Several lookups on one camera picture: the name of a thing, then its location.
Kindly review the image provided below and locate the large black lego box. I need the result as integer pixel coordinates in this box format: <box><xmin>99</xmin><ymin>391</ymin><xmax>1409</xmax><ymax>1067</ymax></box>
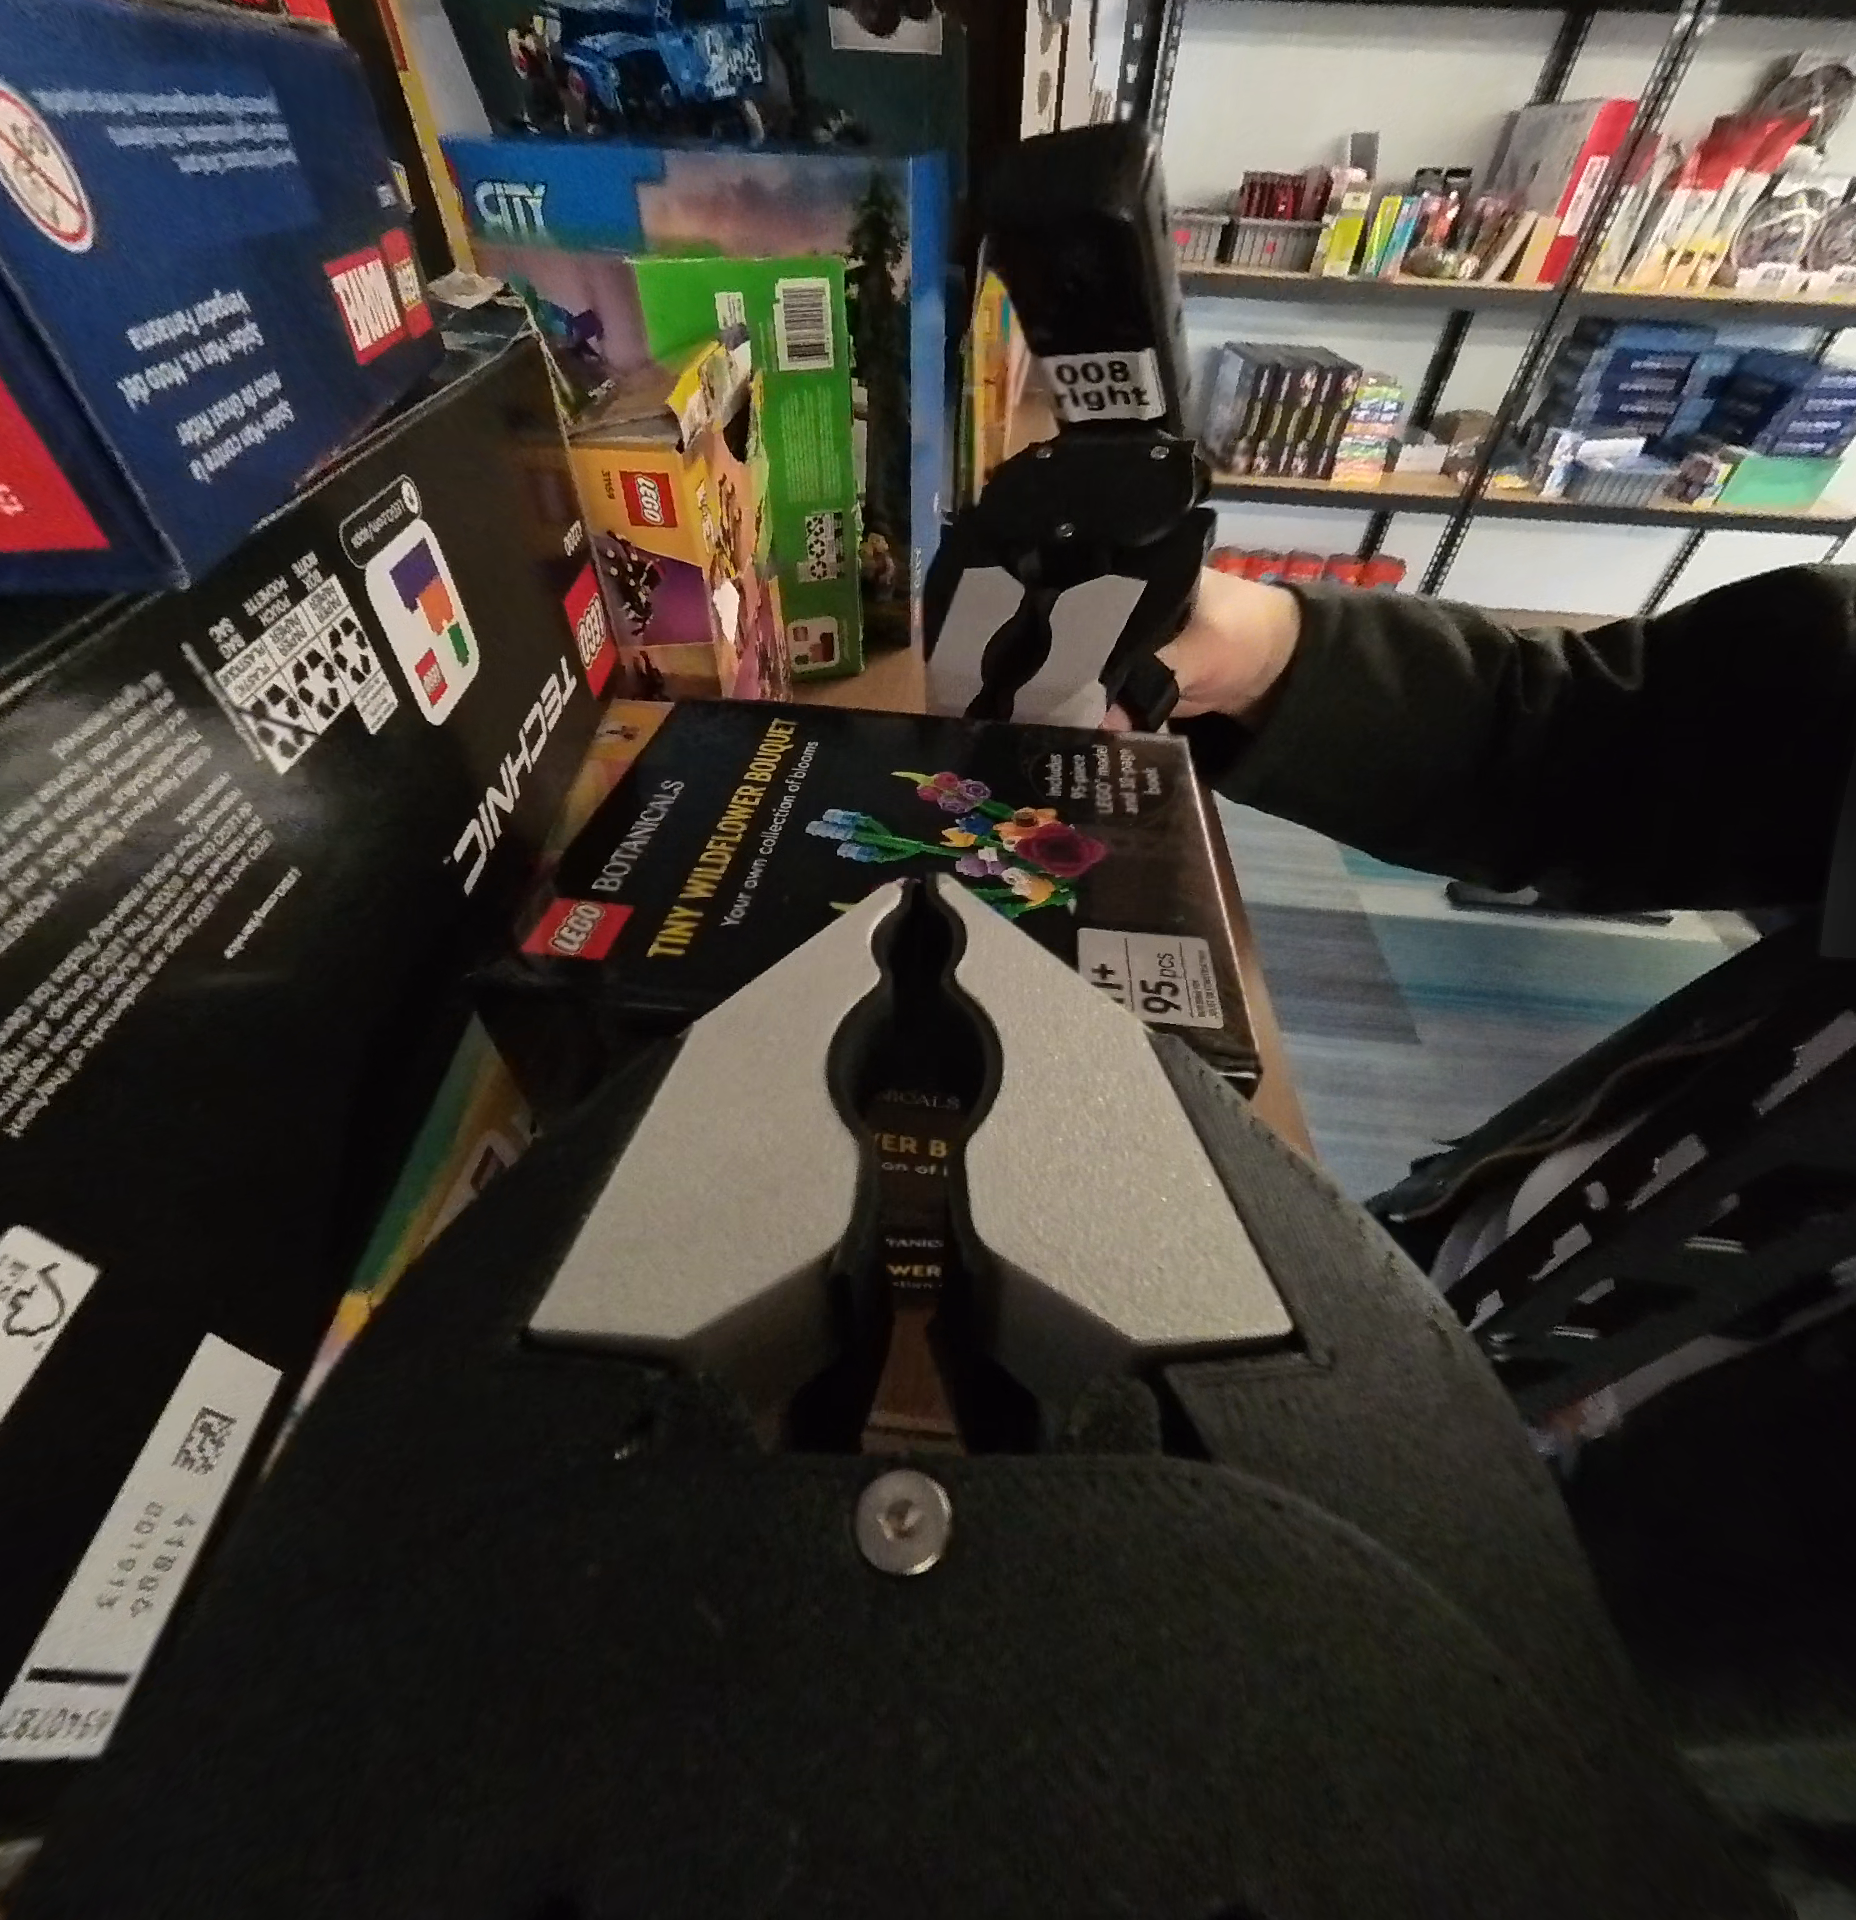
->
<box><xmin>0</xmin><ymin>333</ymin><xmax>636</xmax><ymax>1854</ymax></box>

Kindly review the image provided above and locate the person's right forearm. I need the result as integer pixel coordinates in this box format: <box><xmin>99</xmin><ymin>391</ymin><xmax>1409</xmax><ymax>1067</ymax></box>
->
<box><xmin>1188</xmin><ymin>561</ymin><xmax>1856</xmax><ymax>918</ymax></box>

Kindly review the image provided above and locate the wooden shelf with boxes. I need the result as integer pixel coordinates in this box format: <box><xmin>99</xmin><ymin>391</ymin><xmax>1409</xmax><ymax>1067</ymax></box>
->
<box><xmin>1166</xmin><ymin>0</ymin><xmax>1856</xmax><ymax>642</ymax></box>

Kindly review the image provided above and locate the pile of blue game boxes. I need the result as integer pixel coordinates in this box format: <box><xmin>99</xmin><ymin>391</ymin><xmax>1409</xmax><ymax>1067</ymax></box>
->
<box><xmin>1529</xmin><ymin>315</ymin><xmax>1856</xmax><ymax>502</ymax></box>

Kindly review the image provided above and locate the blue superhero lego box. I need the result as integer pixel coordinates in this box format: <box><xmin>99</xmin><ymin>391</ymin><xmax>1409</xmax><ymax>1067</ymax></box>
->
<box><xmin>0</xmin><ymin>0</ymin><xmax>450</xmax><ymax>596</ymax></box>

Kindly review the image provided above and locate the row of dark game boxes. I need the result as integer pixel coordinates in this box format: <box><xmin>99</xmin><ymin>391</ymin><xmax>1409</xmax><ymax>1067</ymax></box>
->
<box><xmin>1210</xmin><ymin>341</ymin><xmax>1370</xmax><ymax>484</ymax></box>

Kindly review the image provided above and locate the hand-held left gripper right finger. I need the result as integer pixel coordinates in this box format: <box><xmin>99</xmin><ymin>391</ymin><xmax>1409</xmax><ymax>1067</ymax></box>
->
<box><xmin>925</xmin><ymin>869</ymin><xmax>1300</xmax><ymax>1406</ymax></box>

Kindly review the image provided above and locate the person's black jacket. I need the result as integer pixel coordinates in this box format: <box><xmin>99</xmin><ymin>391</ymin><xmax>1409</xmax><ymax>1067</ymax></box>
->
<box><xmin>1529</xmin><ymin>1353</ymin><xmax>1856</xmax><ymax>1792</ymax></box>

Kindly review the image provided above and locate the yellow pink lego box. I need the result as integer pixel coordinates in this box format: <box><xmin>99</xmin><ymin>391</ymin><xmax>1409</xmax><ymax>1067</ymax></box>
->
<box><xmin>565</xmin><ymin>335</ymin><xmax>790</xmax><ymax>704</ymax></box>

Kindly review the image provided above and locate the black metal frame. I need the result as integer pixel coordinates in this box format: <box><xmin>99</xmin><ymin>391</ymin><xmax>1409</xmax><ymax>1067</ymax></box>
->
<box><xmin>1363</xmin><ymin>909</ymin><xmax>1856</xmax><ymax>1406</ymax></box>

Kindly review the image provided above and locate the blue truck lego box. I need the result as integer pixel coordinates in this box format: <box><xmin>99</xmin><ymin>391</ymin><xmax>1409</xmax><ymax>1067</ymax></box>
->
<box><xmin>447</xmin><ymin>0</ymin><xmax>971</xmax><ymax>155</ymax></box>

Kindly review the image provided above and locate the person's right hand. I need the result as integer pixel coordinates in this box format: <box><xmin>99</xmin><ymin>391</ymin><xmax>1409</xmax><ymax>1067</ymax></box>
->
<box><xmin>1160</xmin><ymin>567</ymin><xmax>1308</xmax><ymax>723</ymax></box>

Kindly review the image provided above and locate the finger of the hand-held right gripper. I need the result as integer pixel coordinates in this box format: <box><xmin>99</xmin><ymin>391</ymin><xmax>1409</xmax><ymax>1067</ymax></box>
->
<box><xmin>1001</xmin><ymin>573</ymin><xmax>1160</xmax><ymax>736</ymax></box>
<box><xmin>917</xmin><ymin>561</ymin><xmax>1056</xmax><ymax>723</ymax></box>

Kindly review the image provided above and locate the row of red cans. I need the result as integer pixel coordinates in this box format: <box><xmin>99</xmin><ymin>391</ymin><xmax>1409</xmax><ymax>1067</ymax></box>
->
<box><xmin>1210</xmin><ymin>542</ymin><xmax>1409</xmax><ymax>596</ymax></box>

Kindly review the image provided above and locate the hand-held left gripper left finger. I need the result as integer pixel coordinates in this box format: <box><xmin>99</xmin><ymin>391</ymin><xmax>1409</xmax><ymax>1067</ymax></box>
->
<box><xmin>528</xmin><ymin>879</ymin><xmax>931</xmax><ymax>1413</ymax></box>

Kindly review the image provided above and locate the green lego box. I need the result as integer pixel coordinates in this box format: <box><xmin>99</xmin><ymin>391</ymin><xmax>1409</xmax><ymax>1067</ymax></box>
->
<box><xmin>630</xmin><ymin>256</ymin><xmax>872</xmax><ymax>687</ymax></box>

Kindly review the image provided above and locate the black wildflower lego box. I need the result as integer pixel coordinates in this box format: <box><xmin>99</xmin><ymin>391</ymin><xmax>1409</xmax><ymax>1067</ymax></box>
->
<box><xmin>471</xmin><ymin>696</ymin><xmax>1267</xmax><ymax>1455</ymax></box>

